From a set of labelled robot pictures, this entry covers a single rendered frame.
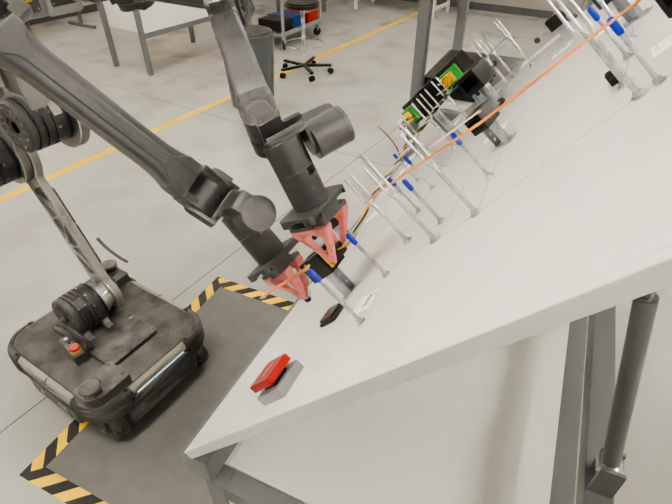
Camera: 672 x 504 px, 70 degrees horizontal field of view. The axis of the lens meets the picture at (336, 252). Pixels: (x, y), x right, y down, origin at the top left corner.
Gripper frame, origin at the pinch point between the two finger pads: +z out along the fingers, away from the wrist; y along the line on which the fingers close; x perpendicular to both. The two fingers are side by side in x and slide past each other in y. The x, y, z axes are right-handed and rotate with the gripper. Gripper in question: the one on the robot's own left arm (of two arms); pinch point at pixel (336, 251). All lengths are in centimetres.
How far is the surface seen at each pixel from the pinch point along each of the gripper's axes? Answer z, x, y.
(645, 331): 7.7, -40.8, -9.1
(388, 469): 40.5, 2.4, -10.9
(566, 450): 53, -23, 8
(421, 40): -13, 16, 96
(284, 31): -33, 318, 447
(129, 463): 71, 122, -13
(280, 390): 6.6, -0.4, -22.5
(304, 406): 4.8, -7.8, -25.7
